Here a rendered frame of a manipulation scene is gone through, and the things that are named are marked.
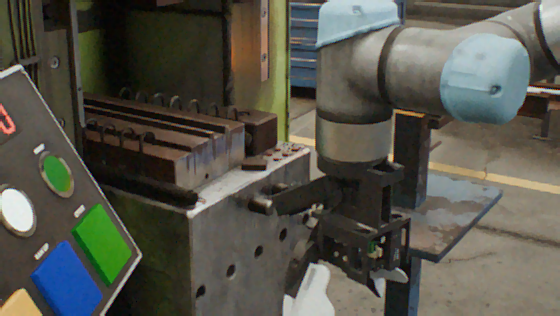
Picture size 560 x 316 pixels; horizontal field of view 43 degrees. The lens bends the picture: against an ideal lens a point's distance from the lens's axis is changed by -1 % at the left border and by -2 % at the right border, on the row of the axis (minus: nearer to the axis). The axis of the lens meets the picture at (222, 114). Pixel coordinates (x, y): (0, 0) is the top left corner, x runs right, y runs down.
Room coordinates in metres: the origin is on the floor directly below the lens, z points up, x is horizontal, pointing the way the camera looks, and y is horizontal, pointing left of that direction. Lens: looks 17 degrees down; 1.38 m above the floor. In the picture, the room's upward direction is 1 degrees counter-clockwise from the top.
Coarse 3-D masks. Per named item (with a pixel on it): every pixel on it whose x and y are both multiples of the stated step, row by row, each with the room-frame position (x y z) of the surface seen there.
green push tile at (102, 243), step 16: (96, 208) 0.77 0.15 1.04; (80, 224) 0.72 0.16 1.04; (96, 224) 0.75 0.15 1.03; (112, 224) 0.78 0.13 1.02; (80, 240) 0.71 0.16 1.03; (96, 240) 0.73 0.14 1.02; (112, 240) 0.76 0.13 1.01; (96, 256) 0.71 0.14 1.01; (112, 256) 0.74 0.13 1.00; (128, 256) 0.76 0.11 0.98; (112, 272) 0.72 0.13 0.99
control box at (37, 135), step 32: (0, 96) 0.75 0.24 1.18; (32, 96) 0.81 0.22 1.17; (0, 128) 0.72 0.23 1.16; (32, 128) 0.77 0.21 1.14; (0, 160) 0.69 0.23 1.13; (32, 160) 0.73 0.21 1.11; (64, 160) 0.79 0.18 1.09; (0, 192) 0.65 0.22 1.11; (32, 192) 0.70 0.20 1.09; (96, 192) 0.80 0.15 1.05; (0, 224) 0.63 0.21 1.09; (32, 224) 0.66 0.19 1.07; (64, 224) 0.71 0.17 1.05; (0, 256) 0.60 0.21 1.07; (32, 256) 0.63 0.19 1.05; (0, 288) 0.57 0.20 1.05; (32, 288) 0.61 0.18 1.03
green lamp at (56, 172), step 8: (48, 160) 0.75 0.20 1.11; (56, 160) 0.77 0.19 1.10; (48, 168) 0.74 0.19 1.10; (56, 168) 0.76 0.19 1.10; (64, 168) 0.77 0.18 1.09; (48, 176) 0.74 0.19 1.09; (56, 176) 0.75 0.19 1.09; (64, 176) 0.76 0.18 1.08; (56, 184) 0.74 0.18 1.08; (64, 184) 0.75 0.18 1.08; (64, 192) 0.74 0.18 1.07
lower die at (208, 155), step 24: (96, 96) 1.46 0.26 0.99; (120, 120) 1.29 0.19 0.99; (144, 120) 1.26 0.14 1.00; (216, 120) 1.27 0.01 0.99; (96, 144) 1.20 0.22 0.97; (144, 144) 1.18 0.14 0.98; (168, 144) 1.16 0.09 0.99; (192, 144) 1.14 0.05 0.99; (216, 144) 1.18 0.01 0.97; (240, 144) 1.24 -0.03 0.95; (144, 168) 1.13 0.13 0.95; (168, 168) 1.10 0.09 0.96; (192, 168) 1.13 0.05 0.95; (216, 168) 1.18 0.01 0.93
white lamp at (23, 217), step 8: (8, 192) 0.66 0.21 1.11; (16, 192) 0.67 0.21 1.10; (8, 200) 0.65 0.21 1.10; (16, 200) 0.66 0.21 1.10; (24, 200) 0.67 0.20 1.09; (8, 208) 0.64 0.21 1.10; (16, 208) 0.65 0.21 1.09; (24, 208) 0.67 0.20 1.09; (8, 216) 0.64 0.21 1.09; (16, 216) 0.65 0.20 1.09; (24, 216) 0.66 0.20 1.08; (16, 224) 0.64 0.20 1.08; (24, 224) 0.65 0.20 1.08
